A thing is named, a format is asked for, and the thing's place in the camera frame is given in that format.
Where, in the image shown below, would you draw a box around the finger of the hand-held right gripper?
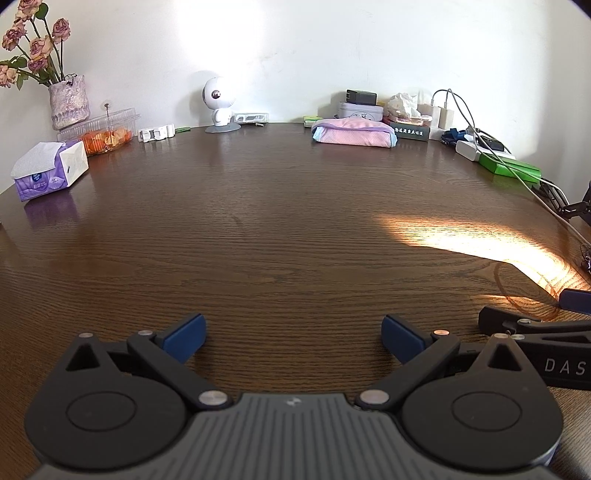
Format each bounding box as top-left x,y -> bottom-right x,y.
478,305 -> 591,344
558,288 -> 591,317

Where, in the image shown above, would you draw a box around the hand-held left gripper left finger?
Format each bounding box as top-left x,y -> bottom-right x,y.
65,313 -> 234,412

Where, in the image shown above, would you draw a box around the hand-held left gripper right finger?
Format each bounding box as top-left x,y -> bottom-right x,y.
353,314 -> 527,412

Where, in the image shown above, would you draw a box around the pink purple cloth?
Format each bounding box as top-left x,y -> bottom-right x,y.
310,117 -> 399,150

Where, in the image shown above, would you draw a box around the black grey metal stand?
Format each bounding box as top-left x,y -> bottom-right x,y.
531,178 -> 591,220

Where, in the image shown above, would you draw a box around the bright green box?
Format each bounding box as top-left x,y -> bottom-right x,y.
479,152 -> 542,186

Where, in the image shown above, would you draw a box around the white power bank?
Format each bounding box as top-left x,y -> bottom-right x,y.
455,136 -> 516,162

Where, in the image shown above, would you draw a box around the white clip block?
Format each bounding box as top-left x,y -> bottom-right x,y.
139,124 -> 177,143

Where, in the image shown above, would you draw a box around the dark green box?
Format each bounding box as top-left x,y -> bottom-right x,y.
388,123 -> 432,141

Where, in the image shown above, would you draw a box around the purple tissue pack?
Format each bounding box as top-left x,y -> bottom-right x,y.
10,141 -> 90,203

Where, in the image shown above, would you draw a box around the clear plastic food container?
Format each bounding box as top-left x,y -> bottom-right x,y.
57,107 -> 141,158

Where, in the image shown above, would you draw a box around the white tin box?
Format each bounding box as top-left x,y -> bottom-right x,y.
337,102 -> 385,122

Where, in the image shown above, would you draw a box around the crumpled white tissue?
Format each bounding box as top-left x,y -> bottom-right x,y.
384,92 -> 420,119

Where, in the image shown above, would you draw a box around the white robot figurine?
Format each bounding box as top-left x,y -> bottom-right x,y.
202,77 -> 241,135

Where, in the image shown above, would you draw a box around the rough grey vase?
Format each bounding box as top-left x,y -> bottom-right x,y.
48,75 -> 90,131

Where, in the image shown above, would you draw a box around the dried roses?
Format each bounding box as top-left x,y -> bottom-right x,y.
0,0 -> 73,91

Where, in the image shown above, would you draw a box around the white cable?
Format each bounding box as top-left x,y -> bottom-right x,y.
431,88 -> 591,241

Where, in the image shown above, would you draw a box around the grey cable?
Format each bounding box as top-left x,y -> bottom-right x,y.
445,89 -> 514,158

